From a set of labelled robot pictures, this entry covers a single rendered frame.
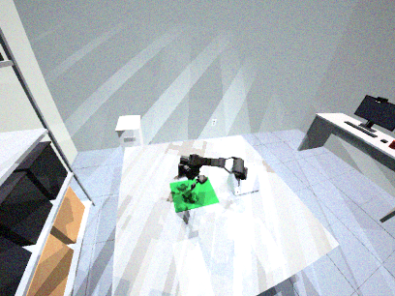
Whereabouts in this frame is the green circuit board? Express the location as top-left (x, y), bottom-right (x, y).
top-left (169, 179), bottom-right (219, 213)

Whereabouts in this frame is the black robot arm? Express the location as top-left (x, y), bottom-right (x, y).
top-left (179, 154), bottom-right (249, 181)

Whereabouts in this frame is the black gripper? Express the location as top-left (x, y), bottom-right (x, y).
top-left (183, 165), bottom-right (208, 185)

